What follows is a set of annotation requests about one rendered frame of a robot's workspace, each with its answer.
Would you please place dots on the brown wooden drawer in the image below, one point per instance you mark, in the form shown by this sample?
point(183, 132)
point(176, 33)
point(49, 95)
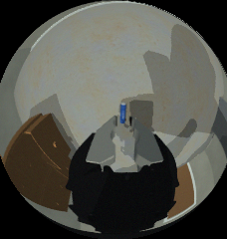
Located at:
point(65, 171)
point(21, 182)
point(54, 200)
point(42, 134)
point(55, 182)
point(24, 155)

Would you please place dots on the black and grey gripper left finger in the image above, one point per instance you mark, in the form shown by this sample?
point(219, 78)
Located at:
point(96, 151)

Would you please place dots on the brown wooden chest of drawers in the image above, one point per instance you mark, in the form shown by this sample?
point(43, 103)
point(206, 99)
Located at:
point(12, 143)

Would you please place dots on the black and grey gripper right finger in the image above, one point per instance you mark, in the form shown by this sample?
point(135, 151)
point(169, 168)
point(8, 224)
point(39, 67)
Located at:
point(150, 150)

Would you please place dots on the blue battery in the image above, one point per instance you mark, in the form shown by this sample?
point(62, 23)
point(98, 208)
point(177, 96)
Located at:
point(122, 112)

